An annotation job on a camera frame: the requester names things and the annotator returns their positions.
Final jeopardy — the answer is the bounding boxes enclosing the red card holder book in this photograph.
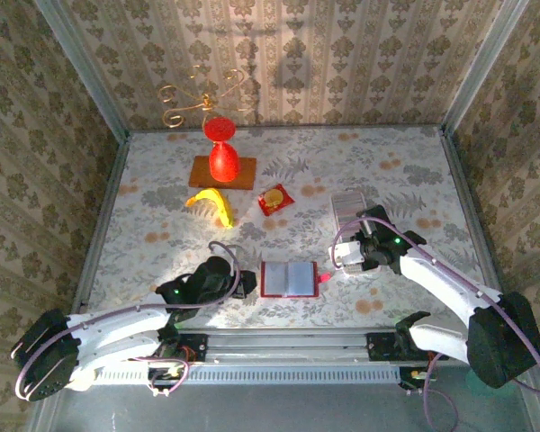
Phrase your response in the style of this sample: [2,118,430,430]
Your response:
[259,260,333,299]

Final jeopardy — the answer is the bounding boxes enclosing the row of plastic cards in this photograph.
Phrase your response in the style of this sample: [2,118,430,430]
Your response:
[334,193,366,226]

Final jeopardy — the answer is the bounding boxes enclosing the yellow banana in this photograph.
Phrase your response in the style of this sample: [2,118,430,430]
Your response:
[184,188,235,230]

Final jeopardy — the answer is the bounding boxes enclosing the red snack packet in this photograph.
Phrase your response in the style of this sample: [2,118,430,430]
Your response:
[256,183,295,218]

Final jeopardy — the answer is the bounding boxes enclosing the floral table cover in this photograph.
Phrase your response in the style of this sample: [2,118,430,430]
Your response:
[83,125,509,329]

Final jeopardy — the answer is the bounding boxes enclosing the brown wooden board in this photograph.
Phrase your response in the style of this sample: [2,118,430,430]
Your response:
[188,155,257,191]

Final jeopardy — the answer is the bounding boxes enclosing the red plastic goblet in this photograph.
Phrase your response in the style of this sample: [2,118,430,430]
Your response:
[202,115,241,184]

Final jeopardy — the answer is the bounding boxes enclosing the teal translucent glass object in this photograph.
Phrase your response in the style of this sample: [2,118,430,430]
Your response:
[465,366,522,401]

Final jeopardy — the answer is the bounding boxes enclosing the white slotted cable duct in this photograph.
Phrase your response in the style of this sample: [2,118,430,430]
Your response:
[92,362,401,386]

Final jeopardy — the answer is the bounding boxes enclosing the aluminium table edge rail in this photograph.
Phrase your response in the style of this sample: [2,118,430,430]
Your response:
[71,134,131,314]
[439,128,505,298]

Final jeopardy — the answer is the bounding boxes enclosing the grey metal base plate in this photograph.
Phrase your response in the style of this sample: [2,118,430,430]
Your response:
[26,359,540,432]

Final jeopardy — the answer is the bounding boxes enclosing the gold wire ornament stand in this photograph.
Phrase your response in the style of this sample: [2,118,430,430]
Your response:
[157,64,257,130]

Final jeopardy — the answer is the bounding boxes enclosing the aluminium frame post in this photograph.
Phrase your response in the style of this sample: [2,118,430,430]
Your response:
[33,0,131,140]
[441,0,530,136]

